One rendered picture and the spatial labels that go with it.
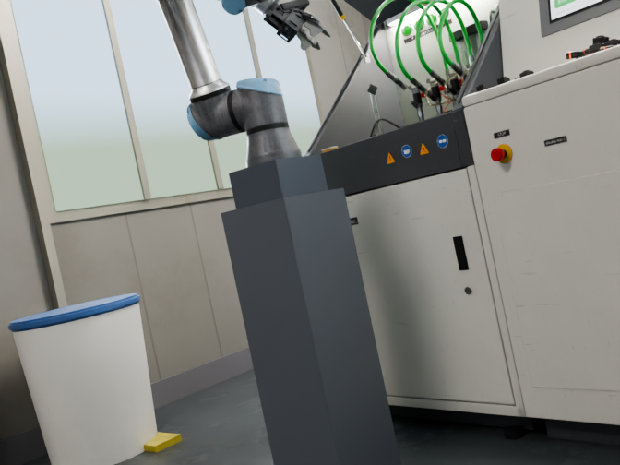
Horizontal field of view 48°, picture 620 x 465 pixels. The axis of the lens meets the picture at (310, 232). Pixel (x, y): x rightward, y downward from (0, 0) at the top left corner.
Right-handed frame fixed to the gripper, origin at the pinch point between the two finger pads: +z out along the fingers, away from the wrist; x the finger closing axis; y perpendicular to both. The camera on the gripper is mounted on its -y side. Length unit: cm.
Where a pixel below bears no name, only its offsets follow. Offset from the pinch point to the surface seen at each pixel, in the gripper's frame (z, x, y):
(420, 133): 37, 22, 27
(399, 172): 40, 10, 34
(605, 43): 52, 74, 14
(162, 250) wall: 1, -159, 31
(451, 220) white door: 57, 21, 45
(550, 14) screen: 46, 54, -9
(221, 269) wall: 34, -173, 17
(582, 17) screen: 51, 62, -5
